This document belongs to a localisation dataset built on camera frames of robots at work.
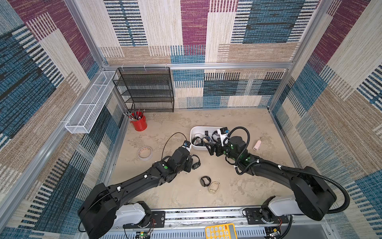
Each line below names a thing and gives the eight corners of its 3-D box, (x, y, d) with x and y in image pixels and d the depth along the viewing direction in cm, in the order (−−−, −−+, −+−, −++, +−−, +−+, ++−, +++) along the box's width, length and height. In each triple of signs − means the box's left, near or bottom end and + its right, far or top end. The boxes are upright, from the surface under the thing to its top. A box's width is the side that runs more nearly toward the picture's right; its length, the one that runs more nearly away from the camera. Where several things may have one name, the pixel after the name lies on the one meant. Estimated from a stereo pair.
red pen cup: (134, 131, 111) (129, 120, 102) (137, 122, 116) (132, 111, 107) (147, 131, 111) (142, 120, 102) (149, 122, 116) (145, 111, 107)
